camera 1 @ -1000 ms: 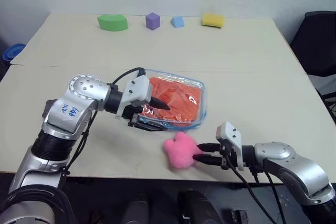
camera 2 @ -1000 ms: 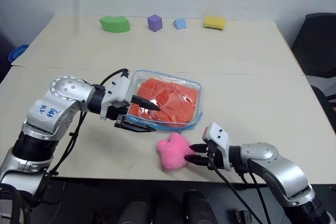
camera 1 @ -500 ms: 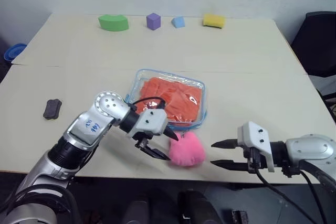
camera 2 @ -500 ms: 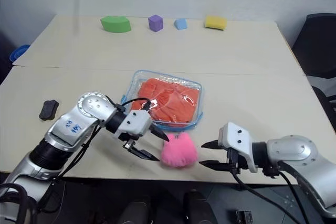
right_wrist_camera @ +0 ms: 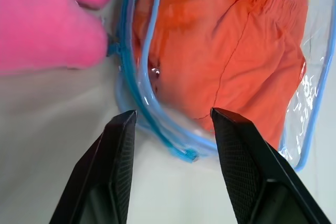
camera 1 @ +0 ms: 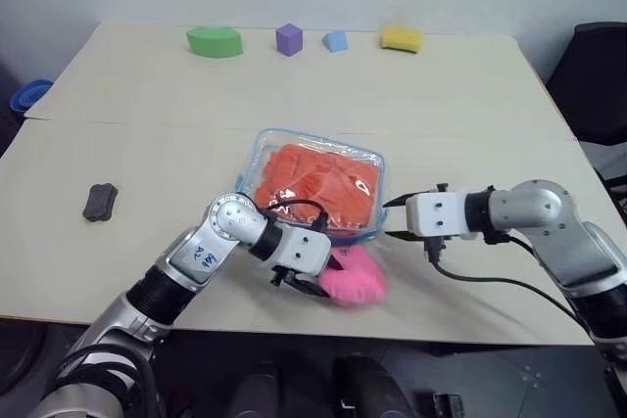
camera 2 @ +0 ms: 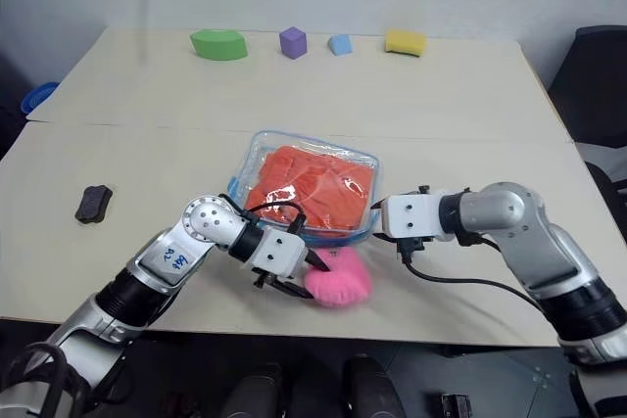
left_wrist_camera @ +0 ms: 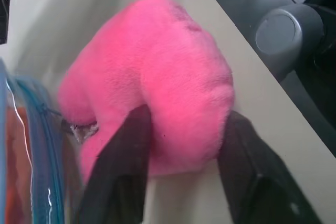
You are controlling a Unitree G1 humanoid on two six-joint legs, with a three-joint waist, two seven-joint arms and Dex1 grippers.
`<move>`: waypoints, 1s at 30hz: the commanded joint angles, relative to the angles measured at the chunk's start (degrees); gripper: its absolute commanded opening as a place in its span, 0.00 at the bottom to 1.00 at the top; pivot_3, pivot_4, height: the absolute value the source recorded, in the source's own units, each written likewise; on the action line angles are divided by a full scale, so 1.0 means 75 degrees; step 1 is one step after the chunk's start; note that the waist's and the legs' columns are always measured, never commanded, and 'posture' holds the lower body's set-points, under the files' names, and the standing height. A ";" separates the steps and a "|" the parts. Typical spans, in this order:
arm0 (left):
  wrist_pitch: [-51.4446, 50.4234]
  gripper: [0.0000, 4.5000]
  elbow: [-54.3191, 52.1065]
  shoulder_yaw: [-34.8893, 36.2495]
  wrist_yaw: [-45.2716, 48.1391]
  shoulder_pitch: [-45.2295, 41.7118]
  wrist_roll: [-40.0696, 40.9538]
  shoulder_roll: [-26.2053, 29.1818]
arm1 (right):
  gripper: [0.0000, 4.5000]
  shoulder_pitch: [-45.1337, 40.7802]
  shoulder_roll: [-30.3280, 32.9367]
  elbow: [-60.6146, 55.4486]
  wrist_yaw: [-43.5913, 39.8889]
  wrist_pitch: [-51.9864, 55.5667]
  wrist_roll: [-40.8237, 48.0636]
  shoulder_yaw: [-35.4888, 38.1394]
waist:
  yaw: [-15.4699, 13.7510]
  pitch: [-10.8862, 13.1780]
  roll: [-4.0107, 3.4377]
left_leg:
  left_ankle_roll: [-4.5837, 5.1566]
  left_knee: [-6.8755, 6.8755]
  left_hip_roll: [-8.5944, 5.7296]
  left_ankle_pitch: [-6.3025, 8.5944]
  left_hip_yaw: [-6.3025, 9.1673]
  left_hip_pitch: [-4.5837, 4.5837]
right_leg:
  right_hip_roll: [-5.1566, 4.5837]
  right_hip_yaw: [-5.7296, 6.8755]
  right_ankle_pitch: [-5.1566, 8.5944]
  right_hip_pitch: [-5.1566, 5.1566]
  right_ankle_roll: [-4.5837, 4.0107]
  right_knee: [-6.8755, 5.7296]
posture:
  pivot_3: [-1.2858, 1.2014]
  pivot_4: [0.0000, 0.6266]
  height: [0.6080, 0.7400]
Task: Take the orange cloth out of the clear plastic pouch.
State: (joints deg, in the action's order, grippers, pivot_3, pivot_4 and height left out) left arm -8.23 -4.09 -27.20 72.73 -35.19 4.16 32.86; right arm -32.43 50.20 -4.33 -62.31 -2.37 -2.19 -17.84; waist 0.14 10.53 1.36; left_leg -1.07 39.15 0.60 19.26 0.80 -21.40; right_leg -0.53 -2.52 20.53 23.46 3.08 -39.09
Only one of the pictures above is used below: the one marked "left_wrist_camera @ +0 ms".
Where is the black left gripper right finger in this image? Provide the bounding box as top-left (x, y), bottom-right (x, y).
top-left (217, 110), bottom-right (324, 224)

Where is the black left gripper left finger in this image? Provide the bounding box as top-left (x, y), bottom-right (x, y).
top-left (74, 104), bottom-right (153, 224)

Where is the pink plush cloth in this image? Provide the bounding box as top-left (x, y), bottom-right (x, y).
top-left (57, 0), bottom-right (235, 183)

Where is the clear pouch with blue zipper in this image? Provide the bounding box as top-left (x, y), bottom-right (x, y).
top-left (0, 58), bottom-right (99, 224)

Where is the orange cloth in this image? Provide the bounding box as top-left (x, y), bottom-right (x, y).
top-left (5, 105), bottom-right (34, 224)

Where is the grey robot body joint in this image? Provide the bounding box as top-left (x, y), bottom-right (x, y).
top-left (255, 3), bottom-right (336, 127)

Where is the dark object at table edge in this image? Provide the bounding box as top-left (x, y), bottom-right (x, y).
top-left (0, 0), bottom-right (13, 44)

